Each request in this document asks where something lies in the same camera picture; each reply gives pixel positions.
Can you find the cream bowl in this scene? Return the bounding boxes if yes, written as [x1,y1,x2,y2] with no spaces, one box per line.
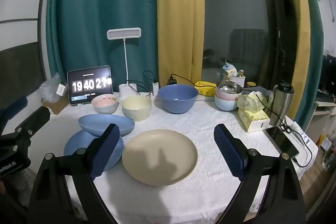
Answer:
[121,96,153,122]

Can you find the steel thermos bottle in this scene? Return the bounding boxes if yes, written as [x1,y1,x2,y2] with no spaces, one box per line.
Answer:
[269,80,294,127]

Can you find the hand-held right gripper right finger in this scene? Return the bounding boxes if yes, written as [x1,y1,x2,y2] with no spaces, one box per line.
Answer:
[214,123,306,224]

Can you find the black charger cable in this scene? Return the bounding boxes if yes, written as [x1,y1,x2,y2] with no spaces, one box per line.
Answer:
[143,70,158,96]
[170,73,198,86]

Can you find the tablet showing clock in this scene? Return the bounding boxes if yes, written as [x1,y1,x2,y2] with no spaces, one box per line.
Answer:
[67,65,114,106]

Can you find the beige ridged plate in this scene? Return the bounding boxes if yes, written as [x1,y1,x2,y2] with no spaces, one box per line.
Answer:
[121,129,198,186]

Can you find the blue white snack packet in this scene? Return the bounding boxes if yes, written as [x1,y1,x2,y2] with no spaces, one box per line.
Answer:
[223,61,238,77]

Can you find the yellow tissue box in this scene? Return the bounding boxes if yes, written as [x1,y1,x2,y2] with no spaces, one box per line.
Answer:
[238,106,271,132]

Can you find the pink spotted bowl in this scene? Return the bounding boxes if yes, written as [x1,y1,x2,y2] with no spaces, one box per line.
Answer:
[91,94,118,114]

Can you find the yellow curtain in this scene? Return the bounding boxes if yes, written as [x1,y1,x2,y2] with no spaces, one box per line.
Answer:
[155,0,205,94]
[278,0,324,119]

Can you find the light blue bowl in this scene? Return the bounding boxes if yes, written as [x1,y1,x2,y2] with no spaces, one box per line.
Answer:
[214,97,239,111]

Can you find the large blue bowl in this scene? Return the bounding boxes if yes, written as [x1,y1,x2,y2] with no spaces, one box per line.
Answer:
[157,84,199,114]

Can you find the pink steel-lined bowl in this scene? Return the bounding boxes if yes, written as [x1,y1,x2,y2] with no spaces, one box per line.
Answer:
[215,80,243,101]

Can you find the white desk lamp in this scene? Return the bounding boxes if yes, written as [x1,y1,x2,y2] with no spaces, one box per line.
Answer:
[106,27,141,101]

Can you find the white textured tablecloth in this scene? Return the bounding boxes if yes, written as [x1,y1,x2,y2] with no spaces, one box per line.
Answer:
[64,91,319,224]

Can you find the clear plastic bag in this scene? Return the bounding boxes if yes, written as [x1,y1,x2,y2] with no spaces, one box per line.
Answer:
[39,72,62,102]

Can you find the dark window frame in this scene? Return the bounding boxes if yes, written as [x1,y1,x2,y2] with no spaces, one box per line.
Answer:
[257,0,302,122]

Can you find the black phone cable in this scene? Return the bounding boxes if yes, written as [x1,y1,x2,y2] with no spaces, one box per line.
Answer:
[253,93,315,168]

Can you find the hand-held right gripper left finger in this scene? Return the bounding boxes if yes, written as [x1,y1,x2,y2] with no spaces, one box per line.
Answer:
[28,123,124,224]

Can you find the pale green plastic bag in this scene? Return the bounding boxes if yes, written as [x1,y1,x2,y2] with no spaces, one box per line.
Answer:
[238,91,273,111]

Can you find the yellow packet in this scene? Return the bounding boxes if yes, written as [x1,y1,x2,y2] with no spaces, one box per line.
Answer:
[194,81,217,96]

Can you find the blue plate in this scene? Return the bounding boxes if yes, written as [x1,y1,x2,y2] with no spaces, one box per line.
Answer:
[78,114,135,137]
[64,130,125,171]

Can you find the black phone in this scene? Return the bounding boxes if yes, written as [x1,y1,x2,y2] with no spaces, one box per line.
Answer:
[265,126,300,160]

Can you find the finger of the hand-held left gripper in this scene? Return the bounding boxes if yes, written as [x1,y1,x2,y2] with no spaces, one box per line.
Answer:
[5,106,51,147]
[0,96,28,119]

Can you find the white plastic basket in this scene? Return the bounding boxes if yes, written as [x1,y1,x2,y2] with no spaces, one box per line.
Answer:
[223,73,246,88]

